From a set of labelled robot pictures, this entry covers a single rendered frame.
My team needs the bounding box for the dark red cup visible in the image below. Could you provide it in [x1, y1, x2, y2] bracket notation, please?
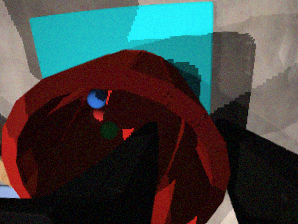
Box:
[1, 49, 231, 224]

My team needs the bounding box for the blue marble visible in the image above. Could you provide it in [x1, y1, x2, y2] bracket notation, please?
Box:
[86, 88, 108, 108]

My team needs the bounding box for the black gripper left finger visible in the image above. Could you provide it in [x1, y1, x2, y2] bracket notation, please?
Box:
[0, 121, 158, 224]

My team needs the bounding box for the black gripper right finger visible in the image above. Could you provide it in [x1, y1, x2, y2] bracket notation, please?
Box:
[216, 119, 298, 224]

